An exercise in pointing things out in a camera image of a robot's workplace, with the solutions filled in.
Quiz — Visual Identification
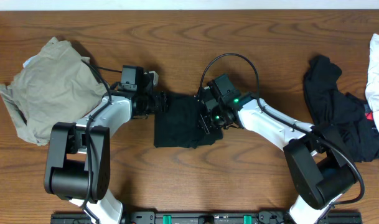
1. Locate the black shirt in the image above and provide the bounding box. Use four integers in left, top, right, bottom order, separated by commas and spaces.
154, 93, 223, 149

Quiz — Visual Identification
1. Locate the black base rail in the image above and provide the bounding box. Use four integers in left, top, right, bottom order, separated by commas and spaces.
50, 211, 363, 224

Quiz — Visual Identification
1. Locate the beige crumpled garment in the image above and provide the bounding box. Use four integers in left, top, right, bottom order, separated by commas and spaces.
0, 37, 106, 146

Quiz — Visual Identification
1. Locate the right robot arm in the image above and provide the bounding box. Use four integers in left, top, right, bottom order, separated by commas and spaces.
197, 74, 362, 223

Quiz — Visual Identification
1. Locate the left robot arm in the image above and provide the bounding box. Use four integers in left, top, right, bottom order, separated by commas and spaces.
44, 65, 167, 223

